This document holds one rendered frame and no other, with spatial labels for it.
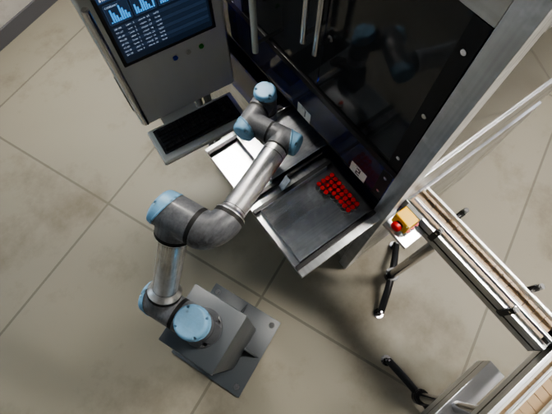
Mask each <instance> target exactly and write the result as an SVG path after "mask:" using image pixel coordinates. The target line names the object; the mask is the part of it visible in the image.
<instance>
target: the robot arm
mask: <svg viewBox="0 0 552 414"><path fill-rule="evenodd" d="M253 95H254V97H253V99H252V100H251V101H250V102H249V104H248V106H247V107H246V109H245V110H244V112H243V113H242V114H241V116H239V118H238V119H237V121H236V123H235V125H234V127H233V130H234V132H235V133H236V135H237V136H238V137H240V138H241V139H243V140H246V141H251V140H252V139H254V138H256V139H257V140H258V141H259V142H260V143H261V144H262V145H264V147H263V148H262V150H261V151H260V152H259V153H258V155H257V156H256V157H255V159H254V161H253V162H252V163H251V165H250V167H249V168H248V169H247V170H246V171H245V173H244V174H243V176H242V177H241V179H240V180H239V182H238V183H237V184H236V185H235V187H234V188H233V189H232V191H231V192H230V194H229V195H228V197H227V198H226V200H225V201H224V202H223V203H222V204H219V205H217V206H216V207H215V208H214V210H212V211H210V210H209V209H206V208H205V207H204V206H202V205H199V204H197V203H196V202H195V201H193V200H190V199H189V198H187V197H185V196H184V195H183V194H180V193H178V192H176V191H173V190H169V191H165V192H164V193H162V194H161V195H159V196H158V197H157V198H156V199H155V200H154V202H153V203H152V205H151V206H150V207H149V210H148V212H147V215H146V220H147V221H148V222H149V224H153V225H154V238H155V239H156V241H157V242H158V245H157V252H156V259H155V266H154V278H153V281H151V282H149V283H148V284H147V285H146V286H145V287H144V288H143V290H142V292H141V295H140V296H139V300H138V307H139V308H140V310H141V311H143V312H144V313H145V314H146V315H147V316H150V317H151V318H153V319H154V320H156V321H158V322H159V323H160V324H162V325H164V326H165V327H167V328H169V329H171V330H172V331H173V332H174V333H176V334H177V336H178V337H179V338H181V339H183V340H185V341H187V342H188V343H189V344H190V345H192V346H193V347H198V348H205V347H210V346H212V345H213V344H215V343H216V342H217V341H218V339H219V337H220V335H221V333H222V330H223V323H222V320H221V318H220V316H219V314H218V313H217V312H216V311H215V310H213V309H211V308H209V307H202V306H198V305H196V304H195V303H194V302H192V301H190V300H189V299H187V298H185V297H184V296H182V286H181V285H180V283H179V282H180V277H181V273H182V265H183V261H184V256H185V252H186V246H189V247H191V248H194V249H197V250H210V249H214V248H216V247H219V246H221V245H223V244H225V243H226V242H228V241H230V240H231V239H232V238H234V237H235V236H236V235H237V234H238V233H239V231H240V230H241V229H242V227H243V225H244V224H245V221H244V218H245V217H246V215H247V213H248V212H249V210H250V209H251V207H252V205H253V204H254V203H255V201H256V200H257V199H258V197H259V196H260V194H261V192H262V191H263V190H264V188H265V187H266V185H267V184H268V182H269V180H270V179H271V177H272V176H273V175H274V173H275V172H276V170H277V169H278V167H279V166H280V164H281V163H282V161H283V160H284V159H285V157H286V156H287V154H288V155H291V156H294V155H296V153H297V152H298V150H299V149H300V148H301V144H302V141H303V136H302V135H301V134H300V133H298V132H296V131H294V130H293V129H290V128H288V127H286V126H284V125H282V124H280V123H278V122H277V97H278V95H277V91H276V88H275V86H274V85H273V84H272V83H270V82H268V81H262V82H260V83H258V84H257V85H256V86H255V88H254V93H253Z"/></svg>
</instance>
